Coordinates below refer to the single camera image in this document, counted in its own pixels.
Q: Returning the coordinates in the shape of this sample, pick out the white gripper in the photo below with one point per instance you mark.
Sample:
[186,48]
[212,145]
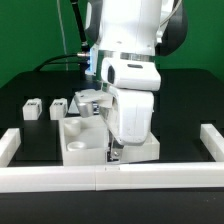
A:
[129,119]

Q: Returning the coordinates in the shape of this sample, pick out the white marker base plate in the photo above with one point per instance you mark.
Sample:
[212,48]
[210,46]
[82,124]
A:
[74,107]

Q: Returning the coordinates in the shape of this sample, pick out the white U-shaped obstacle fence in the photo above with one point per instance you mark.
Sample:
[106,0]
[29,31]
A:
[112,177]

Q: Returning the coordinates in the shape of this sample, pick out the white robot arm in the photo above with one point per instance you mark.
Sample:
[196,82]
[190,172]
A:
[131,33]

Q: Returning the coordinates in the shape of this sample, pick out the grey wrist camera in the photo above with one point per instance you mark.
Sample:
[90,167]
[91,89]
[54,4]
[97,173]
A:
[84,101]

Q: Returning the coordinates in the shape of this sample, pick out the white square tabletop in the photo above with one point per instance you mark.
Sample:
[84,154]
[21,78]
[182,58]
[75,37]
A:
[85,141]

